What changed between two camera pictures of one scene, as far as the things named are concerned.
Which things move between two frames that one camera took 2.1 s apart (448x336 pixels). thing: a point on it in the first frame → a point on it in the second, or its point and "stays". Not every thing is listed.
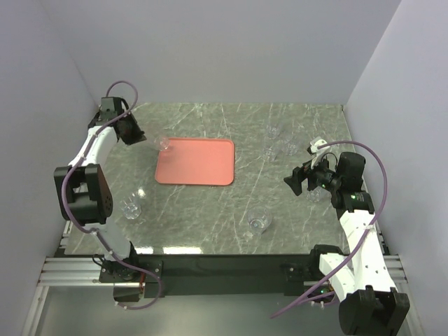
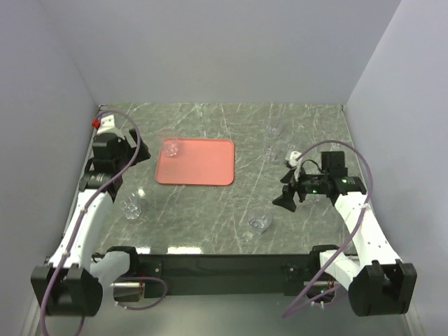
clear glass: (271, 150) stays
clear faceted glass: (162, 143) → (171, 147)
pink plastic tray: (197, 161) stays
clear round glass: (259, 218) stays
